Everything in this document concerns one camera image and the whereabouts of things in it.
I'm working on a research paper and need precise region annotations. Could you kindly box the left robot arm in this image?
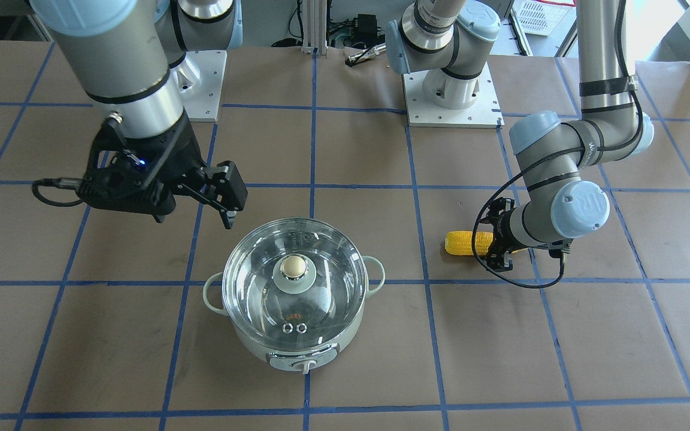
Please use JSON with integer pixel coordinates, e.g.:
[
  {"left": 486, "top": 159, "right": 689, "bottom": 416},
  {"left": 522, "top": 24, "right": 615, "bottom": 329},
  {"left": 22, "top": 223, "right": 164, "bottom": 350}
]
[{"left": 386, "top": 1, "right": 654, "bottom": 276}]

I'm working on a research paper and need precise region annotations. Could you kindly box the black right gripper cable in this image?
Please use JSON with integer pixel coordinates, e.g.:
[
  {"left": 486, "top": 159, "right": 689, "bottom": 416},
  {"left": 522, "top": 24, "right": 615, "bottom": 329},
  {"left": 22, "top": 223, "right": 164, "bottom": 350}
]
[{"left": 31, "top": 177, "right": 91, "bottom": 208}]

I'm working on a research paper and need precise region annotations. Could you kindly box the pale green electric pot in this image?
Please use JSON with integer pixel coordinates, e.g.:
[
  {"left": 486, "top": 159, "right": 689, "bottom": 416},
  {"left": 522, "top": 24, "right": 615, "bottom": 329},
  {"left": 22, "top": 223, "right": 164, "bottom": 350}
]
[{"left": 202, "top": 217, "right": 386, "bottom": 376}]

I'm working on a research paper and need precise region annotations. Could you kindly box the glass pot lid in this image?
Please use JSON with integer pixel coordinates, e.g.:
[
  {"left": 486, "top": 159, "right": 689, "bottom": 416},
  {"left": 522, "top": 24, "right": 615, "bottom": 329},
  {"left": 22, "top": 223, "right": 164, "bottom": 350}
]
[{"left": 222, "top": 217, "right": 370, "bottom": 353}]

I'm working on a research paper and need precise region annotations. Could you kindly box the white plastic basket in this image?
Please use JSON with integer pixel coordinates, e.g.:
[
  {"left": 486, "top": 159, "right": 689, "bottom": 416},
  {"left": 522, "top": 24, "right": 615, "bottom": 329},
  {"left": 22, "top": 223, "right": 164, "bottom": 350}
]
[{"left": 513, "top": 1, "right": 577, "bottom": 36}]

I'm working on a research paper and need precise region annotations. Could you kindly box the yellow corn cob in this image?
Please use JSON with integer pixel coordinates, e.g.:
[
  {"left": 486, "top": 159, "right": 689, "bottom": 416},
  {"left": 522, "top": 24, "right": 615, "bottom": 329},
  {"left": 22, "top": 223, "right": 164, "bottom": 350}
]
[{"left": 444, "top": 231, "right": 495, "bottom": 259}]

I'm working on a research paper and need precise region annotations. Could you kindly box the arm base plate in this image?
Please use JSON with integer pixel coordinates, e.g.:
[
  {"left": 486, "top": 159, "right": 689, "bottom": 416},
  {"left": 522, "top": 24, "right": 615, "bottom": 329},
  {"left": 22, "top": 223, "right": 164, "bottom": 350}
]
[
  {"left": 172, "top": 51, "right": 228, "bottom": 123},
  {"left": 402, "top": 63, "right": 504, "bottom": 128}
]

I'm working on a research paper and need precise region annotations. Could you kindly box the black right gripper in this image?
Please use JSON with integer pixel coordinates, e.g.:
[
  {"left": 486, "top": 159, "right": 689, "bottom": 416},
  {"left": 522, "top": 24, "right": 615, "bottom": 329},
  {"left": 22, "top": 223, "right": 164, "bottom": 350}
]
[{"left": 76, "top": 113, "right": 247, "bottom": 229}]

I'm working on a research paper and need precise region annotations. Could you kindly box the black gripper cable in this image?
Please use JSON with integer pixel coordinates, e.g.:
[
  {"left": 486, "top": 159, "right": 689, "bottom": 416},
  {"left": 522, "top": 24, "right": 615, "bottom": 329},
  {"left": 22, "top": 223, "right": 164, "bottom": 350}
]
[
  {"left": 471, "top": 36, "right": 645, "bottom": 290},
  {"left": 31, "top": 177, "right": 91, "bottom": 208}
]

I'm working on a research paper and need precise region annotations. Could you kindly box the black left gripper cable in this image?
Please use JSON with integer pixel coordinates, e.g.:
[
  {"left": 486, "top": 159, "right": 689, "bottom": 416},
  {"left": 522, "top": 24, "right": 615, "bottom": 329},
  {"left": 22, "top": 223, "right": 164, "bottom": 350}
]
[{"left": 471, "top": 36, "right": 645, "bottom": 290}]

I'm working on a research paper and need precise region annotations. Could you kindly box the aluminium frame post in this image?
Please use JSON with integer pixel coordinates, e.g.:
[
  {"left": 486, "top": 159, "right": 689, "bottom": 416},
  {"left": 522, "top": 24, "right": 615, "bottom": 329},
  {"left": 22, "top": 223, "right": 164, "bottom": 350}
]
[{"left": 301, "top": 0, "right": 329, "bottom": 57}]

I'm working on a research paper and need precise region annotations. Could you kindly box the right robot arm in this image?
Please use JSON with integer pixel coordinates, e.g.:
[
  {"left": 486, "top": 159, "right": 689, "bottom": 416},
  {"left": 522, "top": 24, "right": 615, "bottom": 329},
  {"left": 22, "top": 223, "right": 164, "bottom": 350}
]
[{"left": 30, "top": 1, "right": 247, "bottom": 229}]

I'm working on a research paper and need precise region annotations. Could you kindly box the black power adapter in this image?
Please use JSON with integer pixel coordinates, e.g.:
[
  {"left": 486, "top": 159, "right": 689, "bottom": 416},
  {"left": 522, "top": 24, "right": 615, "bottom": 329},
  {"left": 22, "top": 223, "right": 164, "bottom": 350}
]
[{"left": 353, "top": 14, "right": 378, "bottom": 44}]

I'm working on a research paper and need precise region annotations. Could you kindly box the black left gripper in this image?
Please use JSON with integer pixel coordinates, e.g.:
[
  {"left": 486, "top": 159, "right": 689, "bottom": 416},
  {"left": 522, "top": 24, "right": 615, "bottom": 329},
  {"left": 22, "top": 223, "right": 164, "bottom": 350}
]
[{"left": 482, "top": 197, "right": 515, "bottom": 273}]

